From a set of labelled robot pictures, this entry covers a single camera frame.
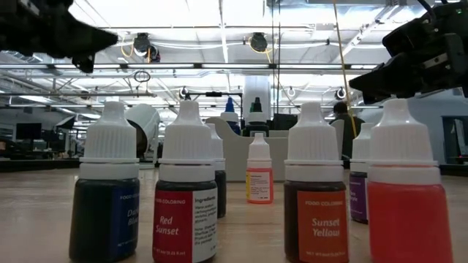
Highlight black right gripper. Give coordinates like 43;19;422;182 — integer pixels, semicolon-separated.
349;1;468;105

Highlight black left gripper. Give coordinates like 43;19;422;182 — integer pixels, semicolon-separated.
0;0;118;74

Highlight small purple dropper bottle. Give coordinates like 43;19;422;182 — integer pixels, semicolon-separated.
349;122;376;224

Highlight small coral red dropper bottle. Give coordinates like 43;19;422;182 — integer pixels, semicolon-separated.
366;98;454;263

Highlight black-capped food coloring bottle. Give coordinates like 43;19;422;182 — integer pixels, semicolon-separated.
241;96;271;138

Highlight blue-capped food coloring bottle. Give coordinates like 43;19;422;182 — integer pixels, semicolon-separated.
220;96;242;136

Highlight small dark blue dropper bottle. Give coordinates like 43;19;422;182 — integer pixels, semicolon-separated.
68;101;141;263

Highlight small orange dropper bottle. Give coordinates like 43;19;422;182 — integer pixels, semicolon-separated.
245;132;274;205

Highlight small red sunset dropper bottle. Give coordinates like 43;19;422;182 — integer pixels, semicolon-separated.
152;100;219;263

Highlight small black dropper bottle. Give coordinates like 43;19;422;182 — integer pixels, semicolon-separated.
206;123;227;219

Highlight person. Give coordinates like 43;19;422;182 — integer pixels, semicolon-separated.
328;101;366;169

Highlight ceiling light strip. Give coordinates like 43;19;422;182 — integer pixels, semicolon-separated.
0;62;385;71

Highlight black background monitor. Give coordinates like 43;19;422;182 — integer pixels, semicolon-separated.
15;123;43;141

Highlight black background screen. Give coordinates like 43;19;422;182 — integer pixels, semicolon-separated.
272;113;299;132

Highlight small sunset yellow dropper bottle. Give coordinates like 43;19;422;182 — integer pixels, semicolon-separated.
284;102;350;263

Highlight yellow hanging cable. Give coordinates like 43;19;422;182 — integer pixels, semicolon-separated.
331;0;359;139

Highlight black ceiling cable reel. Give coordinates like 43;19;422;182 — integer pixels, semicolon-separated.
249;31;269;53
132;32;162;63

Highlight black aluminium table frame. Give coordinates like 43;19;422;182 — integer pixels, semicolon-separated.
0;157;468;178

